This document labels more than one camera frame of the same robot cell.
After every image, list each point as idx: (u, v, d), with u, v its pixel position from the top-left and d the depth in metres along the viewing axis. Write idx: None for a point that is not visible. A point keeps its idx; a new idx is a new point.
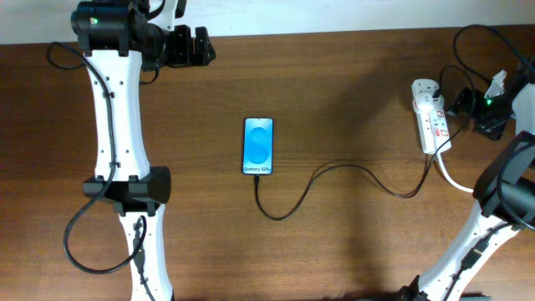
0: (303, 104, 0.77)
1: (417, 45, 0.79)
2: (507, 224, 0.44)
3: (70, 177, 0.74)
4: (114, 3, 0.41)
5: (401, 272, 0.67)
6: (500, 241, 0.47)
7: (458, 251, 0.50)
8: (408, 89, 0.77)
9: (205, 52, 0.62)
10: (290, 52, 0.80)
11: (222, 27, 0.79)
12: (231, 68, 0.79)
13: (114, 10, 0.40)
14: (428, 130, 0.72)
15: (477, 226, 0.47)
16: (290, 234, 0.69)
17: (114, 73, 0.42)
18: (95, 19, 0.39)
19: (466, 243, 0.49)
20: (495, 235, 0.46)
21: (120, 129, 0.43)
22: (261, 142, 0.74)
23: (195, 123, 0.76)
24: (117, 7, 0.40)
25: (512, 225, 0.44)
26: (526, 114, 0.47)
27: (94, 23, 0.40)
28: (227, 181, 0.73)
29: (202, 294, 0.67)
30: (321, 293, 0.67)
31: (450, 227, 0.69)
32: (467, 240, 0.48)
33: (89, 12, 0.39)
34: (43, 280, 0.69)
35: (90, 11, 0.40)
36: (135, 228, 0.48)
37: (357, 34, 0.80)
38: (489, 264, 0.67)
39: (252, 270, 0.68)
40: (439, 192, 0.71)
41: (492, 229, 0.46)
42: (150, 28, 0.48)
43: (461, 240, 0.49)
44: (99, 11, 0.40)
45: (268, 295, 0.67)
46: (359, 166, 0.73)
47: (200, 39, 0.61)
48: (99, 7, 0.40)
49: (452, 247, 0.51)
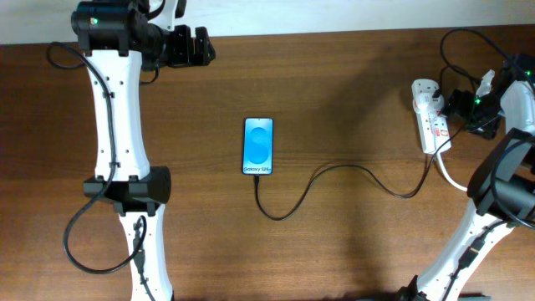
0: (303, 104, 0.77)
1: (417, 45, 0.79)
2: (503, 221, 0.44)
3: (71, 176, 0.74)
4: (114, 3, 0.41)
5: (401, 272, 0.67)
6: (496, 238, 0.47)
7: (456, 250, 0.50)
8: (408, 89, 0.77)
9: (205, 51, 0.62)
10: (290, 52, 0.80)
11: (222, 27, 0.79)
12: (231, 68, 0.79)
13: (114, 10, 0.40)
14: (428, 130, 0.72)
15: (473, 224, 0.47)
16: (290, 234, 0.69)
17: (114, 73, 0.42)
18: (95, 19, 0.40)
19: (463, 242, 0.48)
20: (491, 233, 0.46)
21: (121, 129, 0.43)
22: (261, 142, 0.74)
23: (195, 123, 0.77)
24: (117, 7, 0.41)
25: (506, 223, 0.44)
26: (513, 111, 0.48)
27: (94, 23, 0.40)
28: (227, 181, 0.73)
29: (201, 293, 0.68)
30: (321, 293, 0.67)
31: (450, 227, 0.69)
32: (464, 239, 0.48)
33: (89, 12, 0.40)
34: (43, 279, 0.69)
35: (90, 11, 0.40)
36: (135, 228, 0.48)
37: (357, 34, 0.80)
38: (489, 264, 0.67)
39: (252, 269, 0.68)
40: (439, 192, 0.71)
41: (487, 227, 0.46)
42: (150, 29, 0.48)
43: (457, 239, 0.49)
44: (99, 11, 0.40)
45: (267, 295, 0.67)
46: (359, 165, 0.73)
47: (200, 39, 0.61)
48: (99, 7, 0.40)
49: (449, 246, 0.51)
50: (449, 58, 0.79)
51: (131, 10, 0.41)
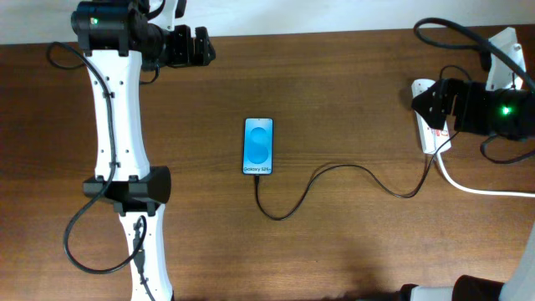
0: (303, 104, 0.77)
1: (416, 45, 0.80)
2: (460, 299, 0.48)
3: (70, 177, 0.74)
4: (114, 3, 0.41)
5: (402, 272, 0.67)
6: None
7: None
8: (408, 89, 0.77)
9: (205, 51, 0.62)
10: (290, 53, 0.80)
11: (221, 28, 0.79)
12: (231, 69, 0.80)
13: (114, 10, 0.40)
14: (428, 130, 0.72)
15: None
16: (290, 234, 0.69)
17: (114, 73, 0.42)
18: (95, 19, 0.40)
19: None
20: None
21: (120, 129, 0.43)
22: (261, 143, 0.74)
23: (195, 123, 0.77)
24: (117, 7, 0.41)
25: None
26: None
27: (94, 23, 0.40)
28: (226, 181, 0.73)
29: (202, 294, 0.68)
30: (321, 293, 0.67)
31: (450, 226, 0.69)
32: None
33: (89, 12, 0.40)
34: (44, 279, 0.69)
35: (90, 12, 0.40)
36: (135, 228, 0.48)
37: (358, 34, 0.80)
38: (490, 264, 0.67)
39: (252, 269, 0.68)
40: (439, 192, 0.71)
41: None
42: (150, 29, 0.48)
43: None
44: (99, 11, 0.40)
45: (268, 295, 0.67)
46: (359, 166, 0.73)
47: (200, 39, 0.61)
48: (99, 8, 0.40)
49: None
50: (448, 58, 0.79)
51: (131, 10, 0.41)
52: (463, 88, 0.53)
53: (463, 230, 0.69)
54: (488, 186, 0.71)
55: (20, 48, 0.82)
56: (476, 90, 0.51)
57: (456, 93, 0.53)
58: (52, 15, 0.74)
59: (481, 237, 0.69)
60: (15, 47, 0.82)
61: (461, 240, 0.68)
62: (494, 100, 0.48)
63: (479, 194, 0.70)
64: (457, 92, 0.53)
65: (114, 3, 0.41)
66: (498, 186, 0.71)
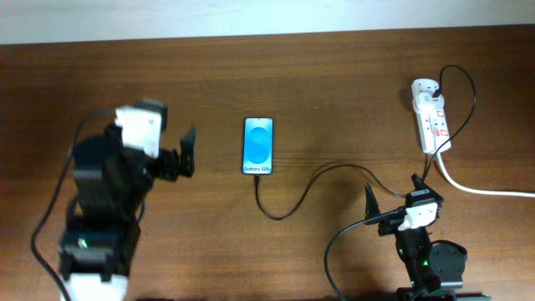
0: (303, 104, 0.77)
1: (416, 45, 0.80)
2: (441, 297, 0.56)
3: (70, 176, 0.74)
4: (109, 219, 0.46)
5: (402, 272, 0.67)
6: None
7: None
8: (408, 89, 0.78)
9: (187, 164, 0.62)
10: (290, 52, 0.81)
11: (222, 28, 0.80)
12: (231, 68, 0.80)
13: (105, 235, 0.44)
14: (428, 130, 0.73)
15: None
16: (290, 233, 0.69)
17: None
18: (84, 242, 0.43)
19: None
20: None
21: None
22: (261, 142, 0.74)
23: (195, 123, 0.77)
24: (108, 231, 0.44)
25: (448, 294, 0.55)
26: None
27: (83, 246, 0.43)
28: (227, 180, 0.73)
29: (202, 294, 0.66)
30: (322, 293, 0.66)
31: (450, 227, 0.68)
32: None
33: (78, 237, 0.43)
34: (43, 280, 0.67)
35: (79, 235, 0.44)
36: None
37: (357, 34, 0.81)
38: (490, 264, 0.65)
39: (252, 269, 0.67)
40: (440, 191, 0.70)
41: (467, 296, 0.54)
42: (139, 123, 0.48)
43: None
44: (87, 235, 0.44)
45: (268, 295, 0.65)
46: (360, 165, 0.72)
47: (187, 155, 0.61)
48: (89, 231, 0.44)
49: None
50: (448, 58, 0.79)
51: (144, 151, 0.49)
52: (414, 233, 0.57)
53: (464, 231, 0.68)
54: (488, 185, 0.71)
55: (25, 48, 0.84)
56: (415, 237, 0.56)
57: (401, 218, 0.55)
58: (60, 15, 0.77)
59: (483, 237, 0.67)
60: (20, 47, 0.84)
61: (462, 240, 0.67)
62: (409, 247, 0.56)
63: (478, 194, 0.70)
64: (403, 222, 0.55)
65: (99, 215, 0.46)
66: (498, 186, 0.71)
